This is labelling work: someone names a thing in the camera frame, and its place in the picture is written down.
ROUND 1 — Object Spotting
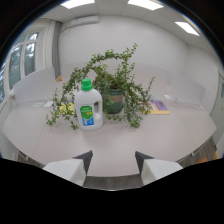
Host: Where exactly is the white laundry detergent bottle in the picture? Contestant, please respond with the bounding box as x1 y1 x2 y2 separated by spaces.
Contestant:
73 78 104 131

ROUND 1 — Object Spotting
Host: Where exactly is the yellow booklet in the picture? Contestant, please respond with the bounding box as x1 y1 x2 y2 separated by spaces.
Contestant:
58 102 76 116

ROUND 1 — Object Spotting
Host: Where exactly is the purple and yellow book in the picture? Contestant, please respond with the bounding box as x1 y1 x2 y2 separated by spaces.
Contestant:
142 99 171 116

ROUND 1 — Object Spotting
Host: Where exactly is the green ceramic plant pot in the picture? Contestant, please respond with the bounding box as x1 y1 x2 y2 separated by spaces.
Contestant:
105 87 125 115

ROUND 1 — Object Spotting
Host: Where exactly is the white desk divider panel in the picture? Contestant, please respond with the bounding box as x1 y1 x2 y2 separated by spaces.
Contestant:
12 66 57 104
169 73 207 108

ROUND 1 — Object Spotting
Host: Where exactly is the green leafy potted plant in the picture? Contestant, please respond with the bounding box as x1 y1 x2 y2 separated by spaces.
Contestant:
45 42 157 131

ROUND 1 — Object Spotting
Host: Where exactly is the grey curtain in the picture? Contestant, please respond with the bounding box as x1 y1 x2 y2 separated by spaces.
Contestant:
50 20 64 80

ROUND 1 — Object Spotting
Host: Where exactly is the ceiling light panel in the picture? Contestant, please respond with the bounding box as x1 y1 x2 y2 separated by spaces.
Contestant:
60 0 96 10
127 0 165 12
174 21 201 37

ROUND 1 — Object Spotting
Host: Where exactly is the white air conditioner unit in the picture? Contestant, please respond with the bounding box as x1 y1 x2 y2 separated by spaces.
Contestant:
60 15 100 33

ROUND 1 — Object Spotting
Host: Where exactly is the window with white frame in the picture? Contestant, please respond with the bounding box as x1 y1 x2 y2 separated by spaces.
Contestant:
0 31 40 108

